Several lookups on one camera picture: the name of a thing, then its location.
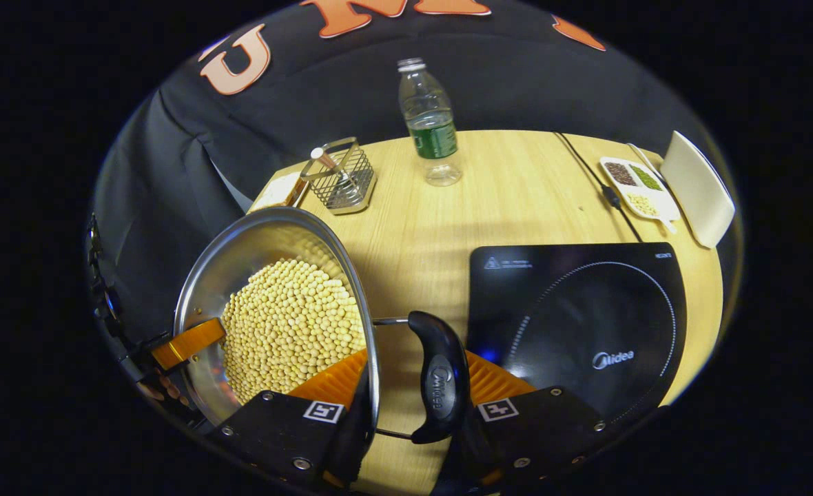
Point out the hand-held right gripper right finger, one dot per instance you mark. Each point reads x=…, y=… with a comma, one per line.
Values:
x=544, y=427

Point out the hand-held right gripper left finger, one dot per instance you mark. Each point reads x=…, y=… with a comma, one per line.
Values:
x=275, y=427

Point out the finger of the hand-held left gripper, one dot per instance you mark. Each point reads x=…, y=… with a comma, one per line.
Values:
x=189, y=343

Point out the black induction cooktop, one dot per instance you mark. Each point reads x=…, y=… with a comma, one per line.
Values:
x=585, y=310

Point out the pile of yellow soybeans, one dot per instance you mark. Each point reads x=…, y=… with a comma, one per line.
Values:
x=289, y=331

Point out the sandwich with green filling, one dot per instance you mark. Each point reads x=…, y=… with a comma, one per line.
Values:
x=275, y=193

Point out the steel utensil with white tip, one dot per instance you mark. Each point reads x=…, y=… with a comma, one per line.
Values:
x=327, y=164

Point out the white divided dish of beans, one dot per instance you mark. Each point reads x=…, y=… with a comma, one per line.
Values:
x=637, y=189

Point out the white plastic appliance box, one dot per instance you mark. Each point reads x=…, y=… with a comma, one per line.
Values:
x=699, y=193

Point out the clear plastic water bottle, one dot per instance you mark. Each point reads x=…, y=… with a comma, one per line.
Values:
x=430, y=131

